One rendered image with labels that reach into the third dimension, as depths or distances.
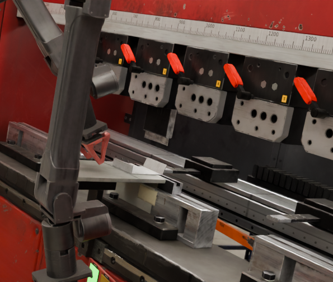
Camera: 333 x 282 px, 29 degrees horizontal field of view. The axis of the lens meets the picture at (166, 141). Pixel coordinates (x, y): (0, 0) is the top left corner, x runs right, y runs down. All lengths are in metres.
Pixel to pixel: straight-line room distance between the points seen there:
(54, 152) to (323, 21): 0.58
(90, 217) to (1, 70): 1.23
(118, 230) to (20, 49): 1.03
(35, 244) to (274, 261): 0.80
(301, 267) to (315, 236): 0.30
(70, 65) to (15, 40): 1.27
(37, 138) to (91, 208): 0.98
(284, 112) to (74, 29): 0.47
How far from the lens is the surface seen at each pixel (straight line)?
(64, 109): 1.14
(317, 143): 1.28
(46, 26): 1.50
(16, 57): 2.40
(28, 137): 2.23
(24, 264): 1.98
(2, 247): 2.11
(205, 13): 1.55
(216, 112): 1.47
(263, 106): 1.37
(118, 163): 1.66
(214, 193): 1.85
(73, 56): 1.13
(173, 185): 1.61
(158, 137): 1.69
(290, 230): 1.67
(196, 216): 1.53
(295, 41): 1.34
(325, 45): 1.30
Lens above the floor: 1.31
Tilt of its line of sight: 8 degrees down
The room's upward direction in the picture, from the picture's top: 11 degrees clockwise
